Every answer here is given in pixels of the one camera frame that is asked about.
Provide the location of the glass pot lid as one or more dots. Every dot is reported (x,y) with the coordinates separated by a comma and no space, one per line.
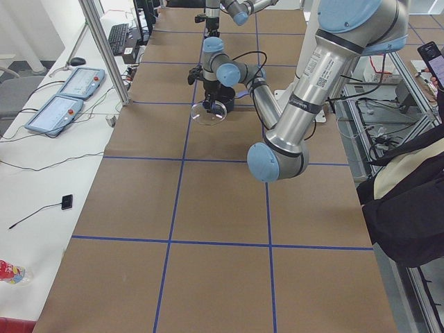
(199,114)

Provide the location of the dark blue pot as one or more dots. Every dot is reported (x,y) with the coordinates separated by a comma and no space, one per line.
(227,96)

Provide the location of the black keyboard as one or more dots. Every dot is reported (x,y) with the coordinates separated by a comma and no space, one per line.
(117,38)

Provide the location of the upper teach pendant tablet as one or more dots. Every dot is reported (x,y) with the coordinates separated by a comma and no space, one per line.
(82,83)

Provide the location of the teach pendant tablet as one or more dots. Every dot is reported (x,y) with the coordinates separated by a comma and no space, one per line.
(57,113)
(82,83)

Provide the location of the black computer mouse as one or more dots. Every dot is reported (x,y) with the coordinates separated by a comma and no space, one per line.
(77,61)

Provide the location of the lower teach pendant tablet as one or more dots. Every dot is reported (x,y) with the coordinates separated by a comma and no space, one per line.
(57,113)

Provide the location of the small black square sensor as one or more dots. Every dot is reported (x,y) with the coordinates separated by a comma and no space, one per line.
(67,201)

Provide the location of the person in black clothes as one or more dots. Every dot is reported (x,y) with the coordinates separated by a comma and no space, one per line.
(403,203)

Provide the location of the black smartphone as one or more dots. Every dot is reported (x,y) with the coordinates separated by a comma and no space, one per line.
(433,58)

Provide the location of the red plastic bottle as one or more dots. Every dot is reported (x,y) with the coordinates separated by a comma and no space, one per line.
(16,275)

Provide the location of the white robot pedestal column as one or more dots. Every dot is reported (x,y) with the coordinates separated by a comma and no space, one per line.
(308,46)

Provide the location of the aluminium frame post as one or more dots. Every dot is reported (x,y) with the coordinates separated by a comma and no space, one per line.
(93,20)

